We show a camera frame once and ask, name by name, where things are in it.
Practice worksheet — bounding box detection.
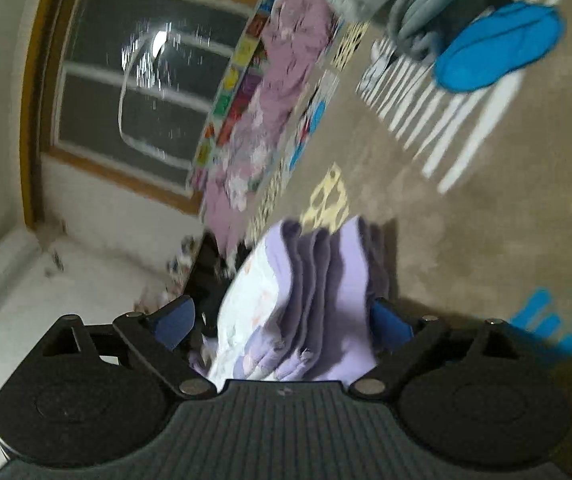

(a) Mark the white purple floral garment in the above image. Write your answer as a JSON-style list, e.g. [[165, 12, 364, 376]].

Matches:
[[188, 217, 390, 388]]

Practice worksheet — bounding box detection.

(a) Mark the beige cartoon carpet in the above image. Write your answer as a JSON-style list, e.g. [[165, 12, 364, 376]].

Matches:
[[244, 0, 572, 480]]

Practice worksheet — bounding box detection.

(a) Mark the white air conditioner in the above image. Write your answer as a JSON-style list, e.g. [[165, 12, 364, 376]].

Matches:
[[0, 228, 42, 305]]

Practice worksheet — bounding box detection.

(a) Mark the colourful alphabet foam border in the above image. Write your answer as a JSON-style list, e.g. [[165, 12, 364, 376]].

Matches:
[[188, 0, 276, 191]]

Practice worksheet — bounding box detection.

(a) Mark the wood framed window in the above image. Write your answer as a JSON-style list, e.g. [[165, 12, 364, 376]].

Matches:
[[19, 0, 260, 228]]

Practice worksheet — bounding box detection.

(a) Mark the purple floral quilt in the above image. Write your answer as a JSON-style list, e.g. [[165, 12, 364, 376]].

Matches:
[[203, 0, 333, 257]]

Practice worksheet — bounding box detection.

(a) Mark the white curved tube frame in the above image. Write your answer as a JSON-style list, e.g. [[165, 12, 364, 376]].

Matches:
[[116, 19, 247, 172]]

